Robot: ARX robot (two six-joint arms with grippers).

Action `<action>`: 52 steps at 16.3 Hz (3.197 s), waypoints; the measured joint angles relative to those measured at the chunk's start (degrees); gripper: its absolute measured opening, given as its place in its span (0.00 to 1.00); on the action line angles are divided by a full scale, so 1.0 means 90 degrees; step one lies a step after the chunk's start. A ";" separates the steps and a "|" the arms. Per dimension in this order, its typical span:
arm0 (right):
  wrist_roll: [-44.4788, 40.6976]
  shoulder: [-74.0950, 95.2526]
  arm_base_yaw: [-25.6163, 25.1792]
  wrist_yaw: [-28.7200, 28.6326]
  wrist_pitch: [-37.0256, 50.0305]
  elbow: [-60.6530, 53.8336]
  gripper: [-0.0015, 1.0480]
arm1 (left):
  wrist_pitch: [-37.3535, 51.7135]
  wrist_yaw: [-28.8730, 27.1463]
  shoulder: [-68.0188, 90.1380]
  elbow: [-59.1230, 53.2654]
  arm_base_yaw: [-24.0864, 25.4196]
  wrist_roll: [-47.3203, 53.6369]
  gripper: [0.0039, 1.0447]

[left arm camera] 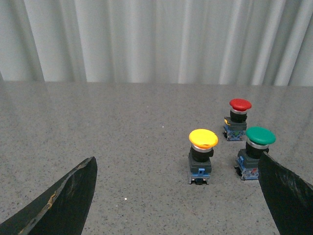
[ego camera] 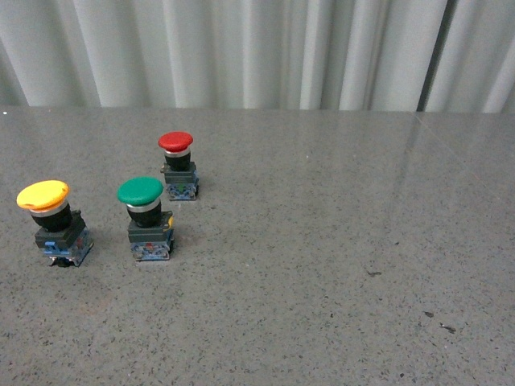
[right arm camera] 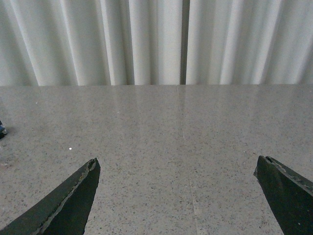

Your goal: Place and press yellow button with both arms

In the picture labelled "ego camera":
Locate yellow mushroom push button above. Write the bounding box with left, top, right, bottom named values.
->
left=17, top=180, right=93, bottom=267

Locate white pleated curtain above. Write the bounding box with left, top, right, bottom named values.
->
left=1, top=1, right=514, bottom=113

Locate red mushroom push button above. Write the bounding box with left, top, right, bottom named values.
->
left=158, top=131, right=199, bottom=201

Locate green mushroom push button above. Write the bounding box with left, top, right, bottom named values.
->
left=117, top=176, right=174, bottom=261

